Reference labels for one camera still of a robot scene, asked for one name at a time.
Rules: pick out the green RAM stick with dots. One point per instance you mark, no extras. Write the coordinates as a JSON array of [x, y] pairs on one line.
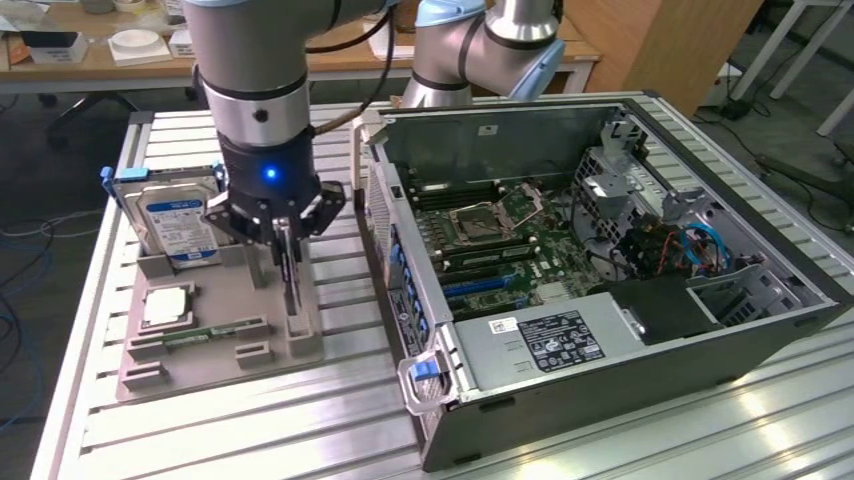
[[201, 334]]

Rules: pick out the black plastic shroud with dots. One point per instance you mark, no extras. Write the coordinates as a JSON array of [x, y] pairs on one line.
[[668, 310]]

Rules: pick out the black open PC case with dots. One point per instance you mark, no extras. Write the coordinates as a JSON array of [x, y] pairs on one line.
[[601, 400]]

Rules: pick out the CPU socket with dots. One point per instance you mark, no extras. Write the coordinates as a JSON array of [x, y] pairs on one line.
[[481, 225]]

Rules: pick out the wooden cabinet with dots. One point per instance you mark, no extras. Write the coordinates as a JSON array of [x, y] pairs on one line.
[[694, 50]]

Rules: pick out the blue case latch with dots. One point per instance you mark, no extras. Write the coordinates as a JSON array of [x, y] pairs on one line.
[[424, 372]]

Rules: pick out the grey disk bay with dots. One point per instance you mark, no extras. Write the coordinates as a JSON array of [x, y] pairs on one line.
[[748, 295]]

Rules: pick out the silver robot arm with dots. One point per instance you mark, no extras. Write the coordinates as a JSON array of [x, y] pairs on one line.
[[254, 60]]

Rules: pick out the hard disk with blue caddy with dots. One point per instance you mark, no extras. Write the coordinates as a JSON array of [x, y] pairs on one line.
[[174, 225]]

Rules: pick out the small white labelled box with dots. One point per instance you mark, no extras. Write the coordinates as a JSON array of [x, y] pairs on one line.
[[181, 47]]

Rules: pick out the metal drive cage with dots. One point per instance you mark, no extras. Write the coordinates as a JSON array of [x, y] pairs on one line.
[[614, 185]]

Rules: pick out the grey parts rack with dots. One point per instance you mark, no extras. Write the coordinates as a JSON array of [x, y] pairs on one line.
[[214, 300]]

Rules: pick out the silver chipset heatsink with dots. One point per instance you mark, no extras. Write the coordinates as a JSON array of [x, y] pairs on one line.
[[557, 293]]

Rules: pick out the white square box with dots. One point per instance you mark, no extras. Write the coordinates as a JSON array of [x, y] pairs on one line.
[[137, 55]]

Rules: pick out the black floor stand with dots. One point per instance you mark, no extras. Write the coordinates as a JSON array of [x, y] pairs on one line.
[[808, 172]]

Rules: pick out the metal socket cover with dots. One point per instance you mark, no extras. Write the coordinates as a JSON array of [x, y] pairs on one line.
[[517, 186]]

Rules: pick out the wooden desk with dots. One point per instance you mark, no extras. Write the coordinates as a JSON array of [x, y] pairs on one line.
[[94, 72]]

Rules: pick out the black power adapter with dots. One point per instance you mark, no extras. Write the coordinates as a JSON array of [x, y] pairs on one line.
[[737, 110]]

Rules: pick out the black chair base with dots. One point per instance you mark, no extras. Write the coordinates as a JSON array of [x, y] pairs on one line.
[[63, 122]]

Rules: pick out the white table frame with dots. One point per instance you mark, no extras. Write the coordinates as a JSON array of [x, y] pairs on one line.
[[834, 117]]

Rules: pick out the white box with black lid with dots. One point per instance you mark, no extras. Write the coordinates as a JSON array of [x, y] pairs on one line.
[[57, 52]]

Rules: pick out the green graphics card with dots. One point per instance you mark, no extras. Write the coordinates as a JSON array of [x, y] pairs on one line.
[[291, 285]]

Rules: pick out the green motherboard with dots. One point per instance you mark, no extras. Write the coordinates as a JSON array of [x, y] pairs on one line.
[[568, 250]]

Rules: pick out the silver CPU chip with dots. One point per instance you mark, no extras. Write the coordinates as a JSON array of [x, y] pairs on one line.
[[166, 306]]

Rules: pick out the white paper stack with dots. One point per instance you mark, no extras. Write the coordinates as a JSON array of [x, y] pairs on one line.
[[397, 47]]

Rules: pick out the grey power supply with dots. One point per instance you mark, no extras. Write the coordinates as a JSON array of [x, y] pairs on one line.
[[494, 350]]

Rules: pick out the grey cup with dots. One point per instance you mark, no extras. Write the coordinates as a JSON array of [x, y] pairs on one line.
[[97, 6]]

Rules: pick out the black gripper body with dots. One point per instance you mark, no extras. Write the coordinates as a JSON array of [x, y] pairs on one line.
[[267, 170]]

